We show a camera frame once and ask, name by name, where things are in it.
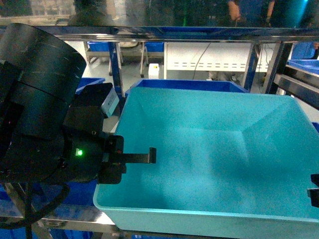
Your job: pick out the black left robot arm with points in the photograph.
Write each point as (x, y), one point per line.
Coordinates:
(51, 126)

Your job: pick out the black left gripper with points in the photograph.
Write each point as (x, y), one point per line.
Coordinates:
(86, 131)

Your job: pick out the blue bin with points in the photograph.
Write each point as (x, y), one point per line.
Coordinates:
(200, 85)
(88, 81)
(306, 65)

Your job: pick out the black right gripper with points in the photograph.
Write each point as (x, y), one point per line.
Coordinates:
(313, 193)

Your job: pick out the turquoise plastic bin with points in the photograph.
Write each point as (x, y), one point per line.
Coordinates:
(232, 165)

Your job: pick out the blue bin rear centre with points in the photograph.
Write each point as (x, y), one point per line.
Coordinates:
(200, 85)

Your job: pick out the white perforated table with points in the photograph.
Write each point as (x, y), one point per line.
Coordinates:
(217, 57)

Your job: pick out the blue bin right side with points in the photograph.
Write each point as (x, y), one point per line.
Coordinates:
(306, 65)

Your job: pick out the blue bin left rear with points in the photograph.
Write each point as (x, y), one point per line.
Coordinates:
(88, 81)

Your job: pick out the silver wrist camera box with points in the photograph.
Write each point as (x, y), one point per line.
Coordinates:
(110, 103)

